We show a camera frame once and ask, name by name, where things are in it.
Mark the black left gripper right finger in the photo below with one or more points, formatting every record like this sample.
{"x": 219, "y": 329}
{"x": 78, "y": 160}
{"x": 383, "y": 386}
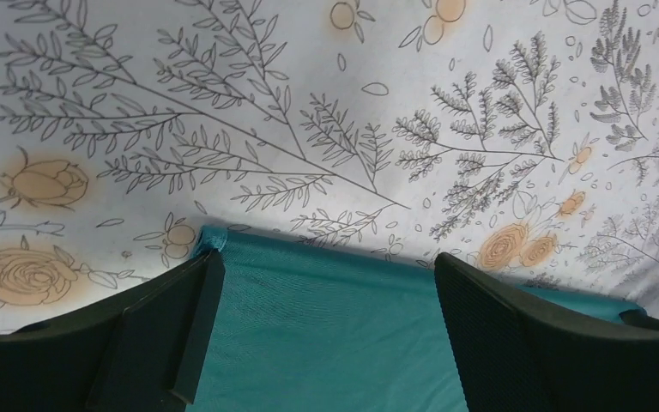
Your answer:
{"x": 530, "y": 349}

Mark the teal cloth napkin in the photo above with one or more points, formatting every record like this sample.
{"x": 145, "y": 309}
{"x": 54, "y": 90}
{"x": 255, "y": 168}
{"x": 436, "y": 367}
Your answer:
{"x": 300, "y": 328}

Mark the floral patterned table mat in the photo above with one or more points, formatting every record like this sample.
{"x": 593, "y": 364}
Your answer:
{"x": 521, "y": 136}

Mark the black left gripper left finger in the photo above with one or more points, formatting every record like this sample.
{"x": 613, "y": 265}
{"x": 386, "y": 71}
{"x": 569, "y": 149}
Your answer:
{"x": 140, "y": 350}

